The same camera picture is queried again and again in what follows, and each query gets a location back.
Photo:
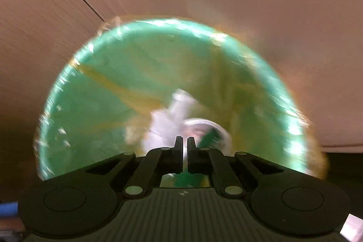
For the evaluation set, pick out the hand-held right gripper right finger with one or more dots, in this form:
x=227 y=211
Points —
x=191 y=151

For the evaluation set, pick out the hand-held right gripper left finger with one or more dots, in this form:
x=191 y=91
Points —
x=178 y=151

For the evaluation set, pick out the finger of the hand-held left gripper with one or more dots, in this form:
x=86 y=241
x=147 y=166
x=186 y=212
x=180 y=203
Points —
x=8 y=208

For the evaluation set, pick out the clear plastic bag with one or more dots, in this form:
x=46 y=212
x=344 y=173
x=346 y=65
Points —
x=170 y=120

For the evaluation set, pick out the bin with green liner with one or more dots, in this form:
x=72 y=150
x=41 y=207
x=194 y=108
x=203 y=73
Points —
x=141 y=66

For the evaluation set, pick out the white round cup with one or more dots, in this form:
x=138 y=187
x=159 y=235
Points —
x=209 y=131

